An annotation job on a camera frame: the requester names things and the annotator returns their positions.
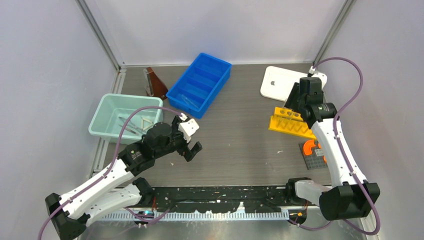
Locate grey building plate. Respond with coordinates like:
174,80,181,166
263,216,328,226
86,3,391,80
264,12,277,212
298,139,328,170

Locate blue divided plastic bin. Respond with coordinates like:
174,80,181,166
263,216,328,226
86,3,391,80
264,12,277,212
166,52,232,119

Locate metal crucible tongs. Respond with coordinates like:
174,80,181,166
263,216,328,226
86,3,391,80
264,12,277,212
118,116,146,134

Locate brown triangular stand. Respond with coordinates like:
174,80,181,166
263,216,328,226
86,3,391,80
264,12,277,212
143,67,168,100

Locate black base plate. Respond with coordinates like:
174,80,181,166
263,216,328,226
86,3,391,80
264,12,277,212
121,185,319,215

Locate light green plastic tub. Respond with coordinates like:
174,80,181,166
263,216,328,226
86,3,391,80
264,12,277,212
88,93,163,145

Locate white plastic tray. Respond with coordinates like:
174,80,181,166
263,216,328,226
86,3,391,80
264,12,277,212
260,66,307,102

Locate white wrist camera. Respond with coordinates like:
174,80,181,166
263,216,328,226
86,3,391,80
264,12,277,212
307,65,328,89
177,113,200,143

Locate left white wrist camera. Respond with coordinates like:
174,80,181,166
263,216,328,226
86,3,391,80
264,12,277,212
177,113,200,143

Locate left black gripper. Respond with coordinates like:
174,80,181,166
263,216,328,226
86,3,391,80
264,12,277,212
154,116,202,161

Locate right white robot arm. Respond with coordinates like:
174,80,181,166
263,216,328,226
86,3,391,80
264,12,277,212
284,77,381,221

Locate yellow test tube rack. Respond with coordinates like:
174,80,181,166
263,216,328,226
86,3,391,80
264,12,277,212
268,107,317,140

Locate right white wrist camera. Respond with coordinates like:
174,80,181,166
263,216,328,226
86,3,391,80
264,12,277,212
307,65,328,89

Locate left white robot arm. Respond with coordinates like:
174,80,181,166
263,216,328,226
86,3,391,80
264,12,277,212
45,117,202,240

